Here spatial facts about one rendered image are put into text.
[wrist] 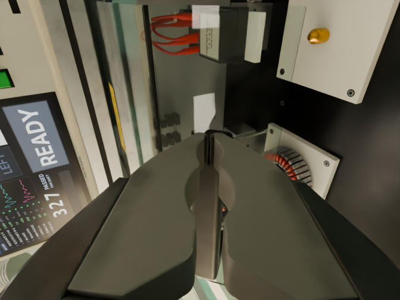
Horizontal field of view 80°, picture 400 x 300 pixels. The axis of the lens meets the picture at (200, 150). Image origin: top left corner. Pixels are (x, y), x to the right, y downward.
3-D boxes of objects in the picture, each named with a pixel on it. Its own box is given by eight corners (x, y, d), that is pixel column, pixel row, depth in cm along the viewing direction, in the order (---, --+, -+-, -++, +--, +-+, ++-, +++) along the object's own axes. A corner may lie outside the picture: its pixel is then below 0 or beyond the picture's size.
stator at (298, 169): (318, 159, 40) (302, 165, 38) (309, 212, 44) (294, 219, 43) (270, 137, 49) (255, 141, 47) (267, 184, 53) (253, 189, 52)
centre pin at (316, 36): (331, 28, 32) (317, 30, 31) (327, 44, 33) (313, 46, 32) (319, 27, 34) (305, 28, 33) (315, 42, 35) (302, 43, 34)
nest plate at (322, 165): (340, 159, 37) (335, 161, 37) (315, 224, 45) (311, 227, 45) (272, 121, 48) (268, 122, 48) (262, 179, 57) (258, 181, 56)
